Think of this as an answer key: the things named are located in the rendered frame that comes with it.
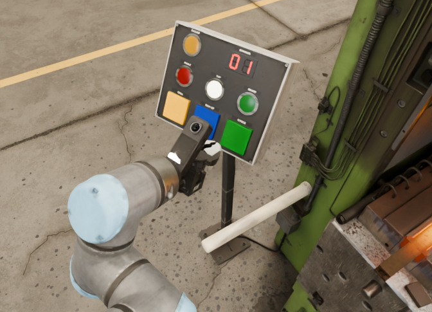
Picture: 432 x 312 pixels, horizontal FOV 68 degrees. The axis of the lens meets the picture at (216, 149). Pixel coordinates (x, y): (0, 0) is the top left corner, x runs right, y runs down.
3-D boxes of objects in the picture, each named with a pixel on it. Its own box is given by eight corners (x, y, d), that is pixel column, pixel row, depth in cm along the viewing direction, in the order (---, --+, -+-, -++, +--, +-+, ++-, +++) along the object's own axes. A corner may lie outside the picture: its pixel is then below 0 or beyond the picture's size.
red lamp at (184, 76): (183, 89, 88) (182, 76, 85) (176, 80, 91) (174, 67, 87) (193, 85, 89) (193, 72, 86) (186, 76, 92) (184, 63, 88)
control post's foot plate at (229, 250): (217, 267, 163) (218, 261, 156) (197, 233, 175) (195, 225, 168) (252, 246, 170) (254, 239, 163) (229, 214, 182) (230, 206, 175)
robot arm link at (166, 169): (129, 151, 55) (173, 177, 52) (148, 145, 59) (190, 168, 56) (121, 194, 59) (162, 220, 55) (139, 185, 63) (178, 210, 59)
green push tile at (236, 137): (243, 156, 85) (252, 130, 81) (218, 144, 87) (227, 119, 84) (245, 154, 86) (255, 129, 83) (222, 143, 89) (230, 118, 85)
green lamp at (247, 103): (247, 118, 81) (248, 105, 78) (236, 107, 83) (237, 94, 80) (257, 113, 82) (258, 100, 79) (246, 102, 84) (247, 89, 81)
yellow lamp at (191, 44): (191, 58, 85) (190, 43, 81) (183, 49, 87) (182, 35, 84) (201, 55, 86) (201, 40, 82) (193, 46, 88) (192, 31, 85)
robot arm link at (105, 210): (58, 225, 49) (66, 171, 44) (119, 195, 59) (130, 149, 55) (101, 262, 46) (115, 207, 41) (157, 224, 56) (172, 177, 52)
